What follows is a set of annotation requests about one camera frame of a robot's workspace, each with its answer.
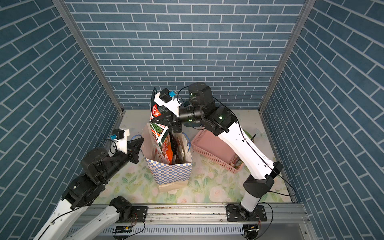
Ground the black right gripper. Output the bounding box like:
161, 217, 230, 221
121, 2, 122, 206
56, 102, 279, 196
153, 109, 206, 135

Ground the orange red condiment packet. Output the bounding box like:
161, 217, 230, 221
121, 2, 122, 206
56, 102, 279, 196
163, 135, 174, 165

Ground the white condiment packet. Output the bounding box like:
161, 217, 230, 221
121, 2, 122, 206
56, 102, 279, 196
177, 133, 193, 164

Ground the pink plastic basket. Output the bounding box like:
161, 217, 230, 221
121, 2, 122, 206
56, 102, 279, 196
192, 130, 244, 174

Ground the blue checkered paper bag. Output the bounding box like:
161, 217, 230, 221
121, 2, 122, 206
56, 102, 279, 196
142, 124, 193, 193

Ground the green small condiment packet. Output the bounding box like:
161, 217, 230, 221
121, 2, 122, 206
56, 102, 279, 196
244, 130, 257, 142

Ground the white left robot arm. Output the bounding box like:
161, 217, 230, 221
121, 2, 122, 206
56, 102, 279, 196
35, 138, 148, 240

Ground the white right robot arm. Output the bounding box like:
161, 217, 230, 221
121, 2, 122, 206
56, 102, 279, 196
150, 82, 283, 214

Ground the left green circuit board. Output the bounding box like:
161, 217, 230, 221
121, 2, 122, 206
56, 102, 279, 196
113, 226, 133, 235

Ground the green circuit board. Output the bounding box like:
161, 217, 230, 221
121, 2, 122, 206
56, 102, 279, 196
113, 226, 133, 235
243, 225, 260, 240

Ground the right green circuit board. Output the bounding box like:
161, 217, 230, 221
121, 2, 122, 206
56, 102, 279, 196
243, 225, 260, 240

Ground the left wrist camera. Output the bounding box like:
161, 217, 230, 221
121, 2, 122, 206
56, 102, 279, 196
110, 129, 130, 155

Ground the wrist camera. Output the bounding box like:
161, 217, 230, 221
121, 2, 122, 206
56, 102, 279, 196
153, 88, 181, 117
110, 129, 130, 155

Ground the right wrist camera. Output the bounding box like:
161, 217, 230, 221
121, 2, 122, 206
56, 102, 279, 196
153, 88, 181, 117

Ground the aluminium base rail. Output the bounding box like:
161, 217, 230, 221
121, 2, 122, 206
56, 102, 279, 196
97, 203, 317, 240

